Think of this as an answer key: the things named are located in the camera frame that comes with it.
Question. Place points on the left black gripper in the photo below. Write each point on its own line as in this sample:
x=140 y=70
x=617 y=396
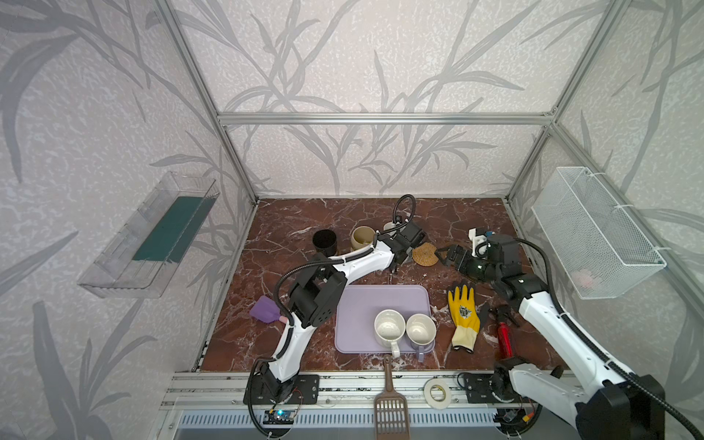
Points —
x=410 y=238

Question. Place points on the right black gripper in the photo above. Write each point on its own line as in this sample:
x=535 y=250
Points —
x=459 y=257

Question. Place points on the tan wicker coaster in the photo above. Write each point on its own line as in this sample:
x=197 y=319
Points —
x=425 y=255

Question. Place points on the beige mug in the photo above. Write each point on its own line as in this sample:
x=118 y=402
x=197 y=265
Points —
x=362 y=237

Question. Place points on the black mug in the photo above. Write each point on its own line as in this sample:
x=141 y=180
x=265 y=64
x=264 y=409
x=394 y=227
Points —
x=325 y=242

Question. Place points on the white mug lavender handle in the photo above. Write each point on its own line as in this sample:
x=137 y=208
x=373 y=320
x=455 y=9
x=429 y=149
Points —
x=421 y=333

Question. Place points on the white mug cream handle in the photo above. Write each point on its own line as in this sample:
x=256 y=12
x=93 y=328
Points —
x=389 y=328

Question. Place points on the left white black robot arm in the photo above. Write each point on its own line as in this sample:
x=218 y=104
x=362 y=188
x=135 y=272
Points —
x=307 y=296

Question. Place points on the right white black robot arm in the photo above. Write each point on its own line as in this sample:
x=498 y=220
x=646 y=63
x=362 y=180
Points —
x=611 y=401

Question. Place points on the yellow work glove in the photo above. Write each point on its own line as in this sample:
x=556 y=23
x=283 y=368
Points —
x=462 y=308

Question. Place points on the lavender plastic tray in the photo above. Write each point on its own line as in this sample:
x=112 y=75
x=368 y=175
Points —
x=359 y=306

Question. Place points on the red black tool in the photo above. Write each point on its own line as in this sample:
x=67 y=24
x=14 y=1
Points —
x=503 y=316

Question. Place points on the white tape roll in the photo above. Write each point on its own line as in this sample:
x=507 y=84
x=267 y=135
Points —
x=437 y=394

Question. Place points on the purple cloth piece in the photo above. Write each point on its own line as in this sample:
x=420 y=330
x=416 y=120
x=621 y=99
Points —
x=265 y=310

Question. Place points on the brown slotted scoop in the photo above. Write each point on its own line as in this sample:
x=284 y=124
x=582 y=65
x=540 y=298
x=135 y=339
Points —
x=391 y=412

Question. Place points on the right electronics board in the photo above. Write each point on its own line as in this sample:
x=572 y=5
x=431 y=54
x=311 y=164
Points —
x=513 y=416

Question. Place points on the electronics board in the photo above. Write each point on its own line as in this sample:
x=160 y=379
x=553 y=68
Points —
x=276 y=417
x=513 y=416

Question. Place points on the left electronics board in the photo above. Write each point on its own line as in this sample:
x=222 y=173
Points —
x=276 y=417

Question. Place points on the green flat sheet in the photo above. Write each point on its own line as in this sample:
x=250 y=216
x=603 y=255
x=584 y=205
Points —
x=175 y=231

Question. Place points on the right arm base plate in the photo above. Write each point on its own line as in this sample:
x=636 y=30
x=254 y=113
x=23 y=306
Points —
x=490 y=388

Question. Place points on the white wire basket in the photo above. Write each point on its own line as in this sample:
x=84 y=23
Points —
x=602 y=250

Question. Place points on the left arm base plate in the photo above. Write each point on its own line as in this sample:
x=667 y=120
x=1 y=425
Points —
x=305 y=388

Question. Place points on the clear plastic wall bin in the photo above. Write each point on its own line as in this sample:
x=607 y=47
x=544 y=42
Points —
x=114 y=273

